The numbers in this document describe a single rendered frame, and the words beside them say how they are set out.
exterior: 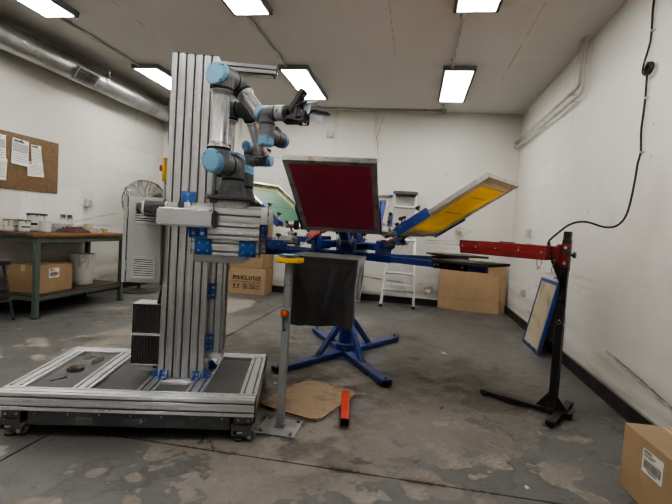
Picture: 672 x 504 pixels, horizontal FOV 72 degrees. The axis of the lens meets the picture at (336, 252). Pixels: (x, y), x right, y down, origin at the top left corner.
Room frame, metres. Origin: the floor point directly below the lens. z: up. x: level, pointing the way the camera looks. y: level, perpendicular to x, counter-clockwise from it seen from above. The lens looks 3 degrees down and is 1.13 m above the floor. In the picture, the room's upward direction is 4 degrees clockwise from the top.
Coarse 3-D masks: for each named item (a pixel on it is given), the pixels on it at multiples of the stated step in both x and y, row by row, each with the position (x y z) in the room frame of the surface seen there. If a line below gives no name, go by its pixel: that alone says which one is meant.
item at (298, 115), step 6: (282, 108) 2.18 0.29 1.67; (294, 108) 2.15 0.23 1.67; (300, 108) 2.15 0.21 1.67; (282, 114) 2.18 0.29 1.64; (288, 114) 2.18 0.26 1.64; (294, 114) 2.15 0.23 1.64; (300, 114) 2.14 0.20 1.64; (306, 114) 2.17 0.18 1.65; (288, 120) 2.19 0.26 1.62; (294, 120) 2.15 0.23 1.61; (300, 120) 2.14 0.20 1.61; (306, 120) 2.17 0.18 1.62
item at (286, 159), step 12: (288, 156) 2.85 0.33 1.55; (300, 156) 2.84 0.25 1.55; (312, 156) 2.83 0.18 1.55; (324, 156) 2.82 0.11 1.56; (288, 168) 2.91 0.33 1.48; (372, 168) 2.79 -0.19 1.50; (288, 180) 3.02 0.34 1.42; (372, 180) 2.89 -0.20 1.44; (372, 192) 3.00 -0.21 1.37; (300, 204) 3.23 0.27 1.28; (300, 216) 3.36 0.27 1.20; (312, 228) 3.48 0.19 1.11; (324, 228) 3.46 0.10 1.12; (336, 228) 3.43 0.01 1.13
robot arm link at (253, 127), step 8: (240, 104) 2.92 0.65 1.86; (240, 112) 2.92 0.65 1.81; (248, 112) 2.93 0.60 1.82; (248, 120) 2.96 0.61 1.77; (248, 128) 3.02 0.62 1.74; (256, 128) 3.01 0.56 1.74; (256, 136) 3.04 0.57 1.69; (256, 144) 3.08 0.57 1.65; (256, 152) 3.14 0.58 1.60; (264, 152) 3.13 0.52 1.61; (256, 160) 3.19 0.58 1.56; (264, 160) 3.16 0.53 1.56; (272, 160) 3.19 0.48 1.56
